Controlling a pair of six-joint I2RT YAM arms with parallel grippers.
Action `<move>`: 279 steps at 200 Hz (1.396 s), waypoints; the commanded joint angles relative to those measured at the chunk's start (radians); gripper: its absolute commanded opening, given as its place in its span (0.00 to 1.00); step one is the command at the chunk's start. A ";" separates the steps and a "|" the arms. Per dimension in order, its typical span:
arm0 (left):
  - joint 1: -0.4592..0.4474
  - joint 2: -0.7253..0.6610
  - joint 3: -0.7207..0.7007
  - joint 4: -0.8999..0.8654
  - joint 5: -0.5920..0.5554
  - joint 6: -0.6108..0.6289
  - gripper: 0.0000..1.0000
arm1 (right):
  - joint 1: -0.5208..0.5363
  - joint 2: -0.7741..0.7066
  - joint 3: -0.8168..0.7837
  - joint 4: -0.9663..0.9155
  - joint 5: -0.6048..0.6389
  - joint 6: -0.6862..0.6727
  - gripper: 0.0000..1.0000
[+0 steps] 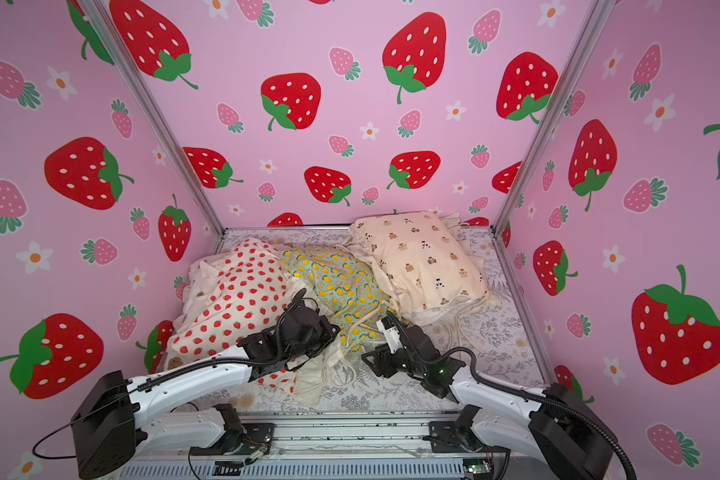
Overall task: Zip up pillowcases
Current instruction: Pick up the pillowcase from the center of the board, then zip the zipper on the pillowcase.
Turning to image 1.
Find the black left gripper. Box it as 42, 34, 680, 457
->
284, 315, 343, 366

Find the yellow lemon print pillow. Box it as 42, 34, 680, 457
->
280, 245, 395, 355

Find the red strawberry print pillow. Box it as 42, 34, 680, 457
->
164, 236, 313, 394

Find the cream bear print pillow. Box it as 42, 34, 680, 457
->
161, 248, 349, 409

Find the beige animal print pillow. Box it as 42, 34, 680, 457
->
346, 211, 499, 326

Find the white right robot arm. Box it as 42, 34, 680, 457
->
362, 313, 625, 479

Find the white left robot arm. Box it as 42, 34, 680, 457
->
71, 298, 340, 479

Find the floral pattern table mat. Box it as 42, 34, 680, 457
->
176, 227, 559, 415

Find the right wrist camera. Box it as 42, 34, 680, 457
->
376, 320, 403, 354

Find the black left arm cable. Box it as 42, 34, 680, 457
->
31, 287, 337, 461

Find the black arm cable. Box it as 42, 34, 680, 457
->
395, 311, 637, 480
31, 287, 337, 461

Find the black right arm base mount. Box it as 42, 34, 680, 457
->
423, 405, 492, 453

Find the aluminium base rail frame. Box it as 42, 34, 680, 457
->
113, 410, 607, 480

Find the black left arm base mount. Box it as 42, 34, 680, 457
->
194, 404, 275, 456

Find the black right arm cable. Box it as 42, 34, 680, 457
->
395, 311, 637, 480

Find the aluminium frame corner post left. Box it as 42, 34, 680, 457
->
81, 0, 225, 238

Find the aluminium frame corner post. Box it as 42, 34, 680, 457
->
491, 0, 616, 239
81, 0, 225, 238

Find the aluminium frame corner post right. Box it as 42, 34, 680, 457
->
491, 0, 616, 239

